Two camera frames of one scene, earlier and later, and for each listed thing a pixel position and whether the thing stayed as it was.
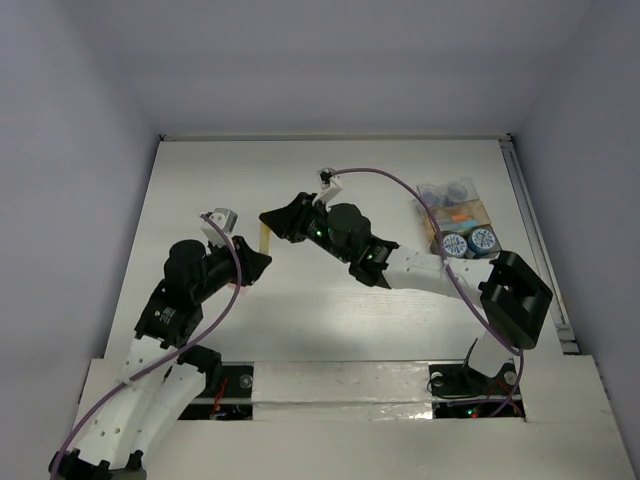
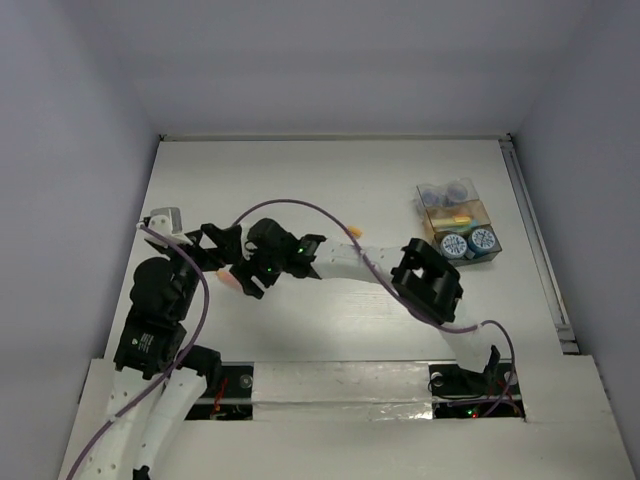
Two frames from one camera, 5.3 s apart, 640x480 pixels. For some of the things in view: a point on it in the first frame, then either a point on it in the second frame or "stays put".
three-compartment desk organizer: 465,229 stays put
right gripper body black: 323,241 → 268,266
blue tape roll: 454,245 stays put
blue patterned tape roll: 481,241 stays put
